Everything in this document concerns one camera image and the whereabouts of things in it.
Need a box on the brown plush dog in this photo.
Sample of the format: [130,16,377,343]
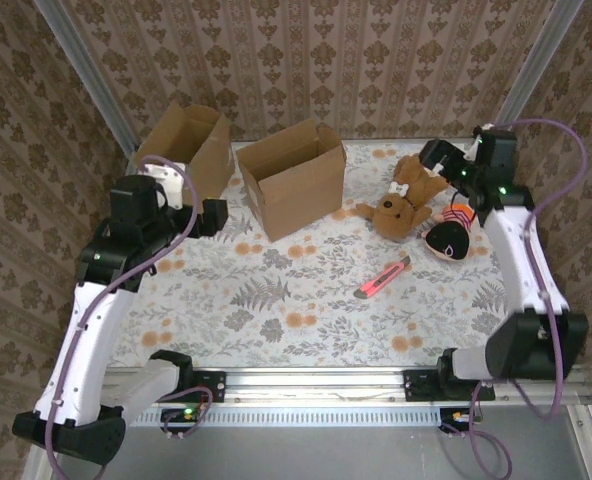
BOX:
[354,153,451,242]

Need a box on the cardboard express box with label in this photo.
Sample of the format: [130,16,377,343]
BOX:
[133,101,238,202]

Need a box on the plain cardboard express box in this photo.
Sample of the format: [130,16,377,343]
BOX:
[236,117,348,243]

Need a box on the striped doll toy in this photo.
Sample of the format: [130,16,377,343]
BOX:
[421,202,476,263]

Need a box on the pink utility knife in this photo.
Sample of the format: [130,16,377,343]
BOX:
[357,253,413,302]

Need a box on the black controller board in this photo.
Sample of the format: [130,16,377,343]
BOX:
[439,407,480,432]
[160,407,202,426]

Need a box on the aluminium rear rail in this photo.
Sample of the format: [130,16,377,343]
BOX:
[343,137,477,150]

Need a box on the aluminium frame post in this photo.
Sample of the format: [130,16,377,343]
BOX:
[38,0,142,154]
[486,0,590,151]

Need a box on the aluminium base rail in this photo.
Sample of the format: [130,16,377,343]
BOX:
[100,367,592,407]

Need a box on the white slotted cable duct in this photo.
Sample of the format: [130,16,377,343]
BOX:
[130,403,477,427]

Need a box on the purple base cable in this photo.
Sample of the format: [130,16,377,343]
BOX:
[445,384,516,480]

